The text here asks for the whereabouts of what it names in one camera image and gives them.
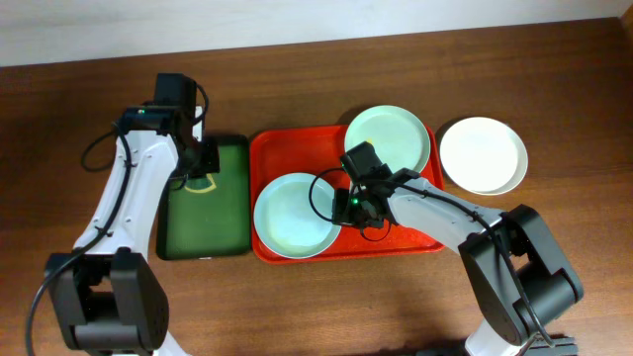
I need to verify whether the green yellow sponge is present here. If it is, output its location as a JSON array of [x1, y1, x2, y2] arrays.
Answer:
[[184, 173, 217, 194]]

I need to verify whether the light blue round plate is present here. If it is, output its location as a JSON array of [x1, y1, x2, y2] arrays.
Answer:
[[253, 173, 341, 259]]

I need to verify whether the white round plate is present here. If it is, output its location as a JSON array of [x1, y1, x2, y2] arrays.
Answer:
[[439, 117, 529, 196]]

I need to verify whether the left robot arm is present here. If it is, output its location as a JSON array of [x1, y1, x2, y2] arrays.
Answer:
[[34, 73, 220, 355]]

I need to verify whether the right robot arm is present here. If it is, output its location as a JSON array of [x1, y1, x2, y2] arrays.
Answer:
[[331, 142, 584, 356]]

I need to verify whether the dark green plastic tray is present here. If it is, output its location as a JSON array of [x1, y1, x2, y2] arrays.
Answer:
[[156, 134, 251, 260]]

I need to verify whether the red plastic tray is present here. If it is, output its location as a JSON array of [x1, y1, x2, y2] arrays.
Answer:
[[249, 125, 444, 262]]

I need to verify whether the mint green round plate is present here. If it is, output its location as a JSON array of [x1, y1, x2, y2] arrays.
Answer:
[[344, 105, 431, 173]]

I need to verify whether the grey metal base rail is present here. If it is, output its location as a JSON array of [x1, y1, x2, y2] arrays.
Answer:
[[519, 337, 580, 356]]

